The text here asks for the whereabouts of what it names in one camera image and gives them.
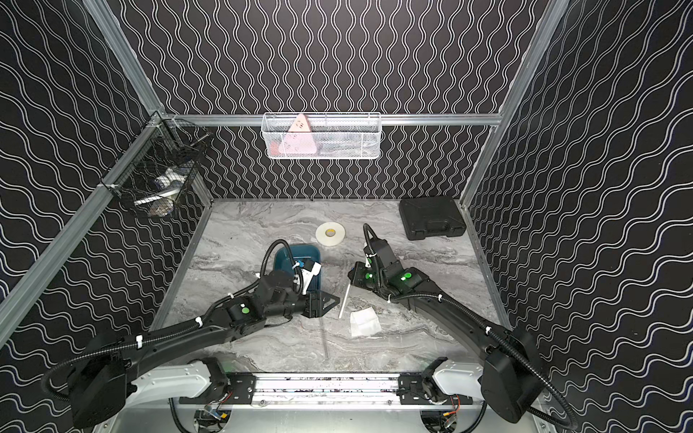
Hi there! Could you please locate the teal plastic tray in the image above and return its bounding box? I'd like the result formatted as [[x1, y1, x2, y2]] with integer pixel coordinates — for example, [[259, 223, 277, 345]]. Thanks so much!
[[273, 245, 322, 274]]

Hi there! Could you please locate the blue capped test tube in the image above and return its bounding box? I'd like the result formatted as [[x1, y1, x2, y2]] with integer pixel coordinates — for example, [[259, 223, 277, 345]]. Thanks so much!
[[338, 283, 352, 319], [319, 318, 330, 363]]

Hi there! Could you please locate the black wire basket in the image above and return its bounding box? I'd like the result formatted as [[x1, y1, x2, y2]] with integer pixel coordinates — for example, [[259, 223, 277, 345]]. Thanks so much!
[[105, 118, 213, 219]]

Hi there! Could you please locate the white wipe cloth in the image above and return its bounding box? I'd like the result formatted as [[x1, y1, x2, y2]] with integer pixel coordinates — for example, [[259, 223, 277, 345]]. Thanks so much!
[[349, 307, 382, 337]]

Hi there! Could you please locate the pink triangular card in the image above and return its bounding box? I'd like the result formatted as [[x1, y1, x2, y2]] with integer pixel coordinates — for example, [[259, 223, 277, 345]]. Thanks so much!
[[278, 113, 318, 157]]

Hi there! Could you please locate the black plastic case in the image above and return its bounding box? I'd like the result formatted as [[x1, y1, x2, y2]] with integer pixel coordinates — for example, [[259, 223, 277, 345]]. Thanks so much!
[[399, 197, 467, 241]]

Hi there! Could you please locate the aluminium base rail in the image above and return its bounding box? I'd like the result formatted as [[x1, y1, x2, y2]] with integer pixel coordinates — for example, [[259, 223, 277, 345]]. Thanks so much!
[[113, 372, 542, 408]]

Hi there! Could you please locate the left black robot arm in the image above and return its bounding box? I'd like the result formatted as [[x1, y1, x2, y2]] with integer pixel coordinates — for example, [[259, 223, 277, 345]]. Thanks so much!
[[41, 270, 340, 429]]

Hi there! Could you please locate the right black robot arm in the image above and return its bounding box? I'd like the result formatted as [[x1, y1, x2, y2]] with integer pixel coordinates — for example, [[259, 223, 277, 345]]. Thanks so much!
[[349, 237, 578, 430]]

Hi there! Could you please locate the white tape roll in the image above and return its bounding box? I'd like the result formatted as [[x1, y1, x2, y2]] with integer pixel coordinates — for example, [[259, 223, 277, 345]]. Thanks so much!
[[315, 222, 346, 247]]

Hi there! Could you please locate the clear wire basket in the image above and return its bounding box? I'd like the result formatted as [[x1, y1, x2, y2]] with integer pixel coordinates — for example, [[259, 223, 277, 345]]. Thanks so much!
[[261, 112, 383, 160]]

